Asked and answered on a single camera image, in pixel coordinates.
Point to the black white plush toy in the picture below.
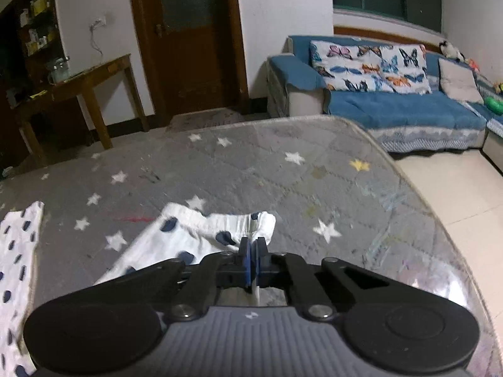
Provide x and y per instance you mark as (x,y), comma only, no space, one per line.
(452,50)

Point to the white wall socket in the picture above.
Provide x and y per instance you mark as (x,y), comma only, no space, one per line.
(99,22)

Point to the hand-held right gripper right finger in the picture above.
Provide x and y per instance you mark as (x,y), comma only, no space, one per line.
(259,259)

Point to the yellow green toy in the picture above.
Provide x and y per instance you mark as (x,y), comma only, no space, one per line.
(498,86)

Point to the glass jar with lid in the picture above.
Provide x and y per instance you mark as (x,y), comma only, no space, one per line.
(64,66)

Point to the white polka dot pants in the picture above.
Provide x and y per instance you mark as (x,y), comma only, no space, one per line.
(188,235)

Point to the brown wooden door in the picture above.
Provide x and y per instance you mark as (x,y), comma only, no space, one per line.
(188,66)

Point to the group of yellow white boxes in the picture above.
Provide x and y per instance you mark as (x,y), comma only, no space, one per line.
(37,6)

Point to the glass pitcher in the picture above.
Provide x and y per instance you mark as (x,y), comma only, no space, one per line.
(54,74)

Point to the orange plush toy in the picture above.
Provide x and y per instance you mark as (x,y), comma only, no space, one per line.
(472,65)

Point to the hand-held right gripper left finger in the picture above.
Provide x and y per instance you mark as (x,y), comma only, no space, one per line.
(246,259)

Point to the grey star quilted table cover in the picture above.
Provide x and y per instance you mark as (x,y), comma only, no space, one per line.
(275,172)

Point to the blue sofa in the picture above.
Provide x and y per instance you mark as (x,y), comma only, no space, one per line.
(393,114)

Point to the green round toy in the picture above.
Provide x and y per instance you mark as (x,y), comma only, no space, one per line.
(495,104)

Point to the wooden side table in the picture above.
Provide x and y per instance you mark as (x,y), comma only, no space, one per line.
(94,70)

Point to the grey door mat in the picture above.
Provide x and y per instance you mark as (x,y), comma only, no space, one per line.
(208,119)

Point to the beige pillow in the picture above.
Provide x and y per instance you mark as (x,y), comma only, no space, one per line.
(458,80)

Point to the dark wooden shelf cabinet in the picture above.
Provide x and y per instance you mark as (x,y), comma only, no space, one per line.
(15,47)

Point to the butterfly print pillow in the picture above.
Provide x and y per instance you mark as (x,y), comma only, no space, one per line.
(365,66)

